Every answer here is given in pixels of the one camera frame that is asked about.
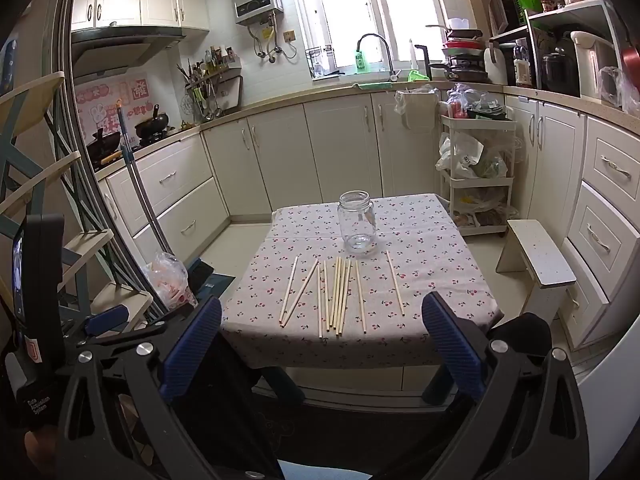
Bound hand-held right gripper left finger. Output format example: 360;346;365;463
55;296;224;480

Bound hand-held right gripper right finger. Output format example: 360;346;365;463
421;291;591;480

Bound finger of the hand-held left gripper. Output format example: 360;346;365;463
64;304;131;350
94;316;169;354

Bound set of wooden chopsticks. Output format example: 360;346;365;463
280;251;405;336

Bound clear glass jar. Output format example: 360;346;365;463
337;190;377;259

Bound person's left hand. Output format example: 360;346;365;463
24;429;58;468

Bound clear bag with pink contents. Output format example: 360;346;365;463
144;251;199;312

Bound dark blue dustpan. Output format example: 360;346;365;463
186;258;237;302

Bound cherry print tablecloth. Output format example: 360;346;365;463
220;193;503;370

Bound white speckled stool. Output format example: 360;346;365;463
496;218;577;332

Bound black wok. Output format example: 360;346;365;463
134;104;172;142
86;127;124;162

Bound white rolling cart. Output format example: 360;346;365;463
439;109;519;237

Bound white door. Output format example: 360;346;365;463
574;337;640;480

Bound bag of green vegetables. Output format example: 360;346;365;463
474;151;509;179

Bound gas stove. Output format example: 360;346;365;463
136;129;177;150

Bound white plastic shopping bag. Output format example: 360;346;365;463
436;131;486;179

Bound folding step ladder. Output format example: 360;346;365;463
0;70;154;334

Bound cream kitchen base cabinets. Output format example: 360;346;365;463
95;91;640;353

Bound white hanging trash bin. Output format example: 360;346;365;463
394;87;442;132

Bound range hood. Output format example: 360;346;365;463
71;26;187;80

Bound white cutting board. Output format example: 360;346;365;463
483;41;509;87

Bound stack of pans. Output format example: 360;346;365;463
426;16;490;84

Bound plastic bottle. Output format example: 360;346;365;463
514;39;533;87

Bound black electric cooker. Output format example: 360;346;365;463
541;46;581;96

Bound clear plastic bag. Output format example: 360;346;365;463
599;66;640;112

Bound curved sink faucet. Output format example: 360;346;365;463
357;33;402;82

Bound white kitchen appliance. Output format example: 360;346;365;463
570;30;622;102

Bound red pan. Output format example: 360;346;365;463
621;44;640;92

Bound kitchen window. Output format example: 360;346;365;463
294;0;452;77

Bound white shelf rack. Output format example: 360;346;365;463
489;0;622;99

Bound pink wall stickers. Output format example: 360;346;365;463
75;76;152;147

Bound grey sliding door frame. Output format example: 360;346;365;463
52;0;169;312

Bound wall utensil rack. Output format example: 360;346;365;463
176;46;244;122

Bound wire dish rack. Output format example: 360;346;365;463
305;45;336;79

